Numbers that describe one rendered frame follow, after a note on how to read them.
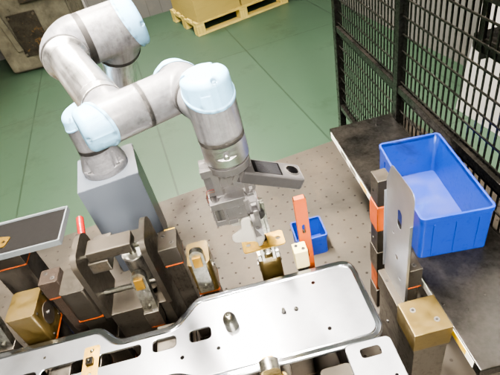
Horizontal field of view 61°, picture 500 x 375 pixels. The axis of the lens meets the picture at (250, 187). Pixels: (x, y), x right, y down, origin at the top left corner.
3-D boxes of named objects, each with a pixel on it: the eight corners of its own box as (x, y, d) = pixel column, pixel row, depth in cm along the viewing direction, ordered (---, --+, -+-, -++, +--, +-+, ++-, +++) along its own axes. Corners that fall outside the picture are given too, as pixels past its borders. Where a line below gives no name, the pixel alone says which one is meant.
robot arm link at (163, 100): (125, 72, 70) (149, 93, 63) (184, 47, 74) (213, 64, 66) (141, 113, 75) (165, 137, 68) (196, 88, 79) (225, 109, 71)
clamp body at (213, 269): (219, 344, 131) (185, 267, 107) (216, 315, 139) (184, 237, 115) (240, 338, 131) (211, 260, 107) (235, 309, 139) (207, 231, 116)
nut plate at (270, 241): (244, 254, 83) (242, 250, 82) (241, 240, 86) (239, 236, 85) (286, 243, 83) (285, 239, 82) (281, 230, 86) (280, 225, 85)
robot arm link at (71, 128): (71, 143, 140) (52, 107, 132) (109, 126, 145) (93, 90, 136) (80, 158, 132) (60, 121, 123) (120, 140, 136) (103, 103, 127)
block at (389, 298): (394, 374, 114) (399, 310, 95) (376, 335, 123) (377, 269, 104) (405, 371, 114) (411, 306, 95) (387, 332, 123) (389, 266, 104)
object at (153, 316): (176, 369, 127) (143, 314, 108) (176, 360, 129) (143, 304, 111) (190, 366, 127) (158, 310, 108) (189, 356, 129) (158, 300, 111)
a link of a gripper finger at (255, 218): (252, 226, 81) (242, 190, 75) (261, 224, 81) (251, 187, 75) (256, 242, 77) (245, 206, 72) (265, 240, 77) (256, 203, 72)
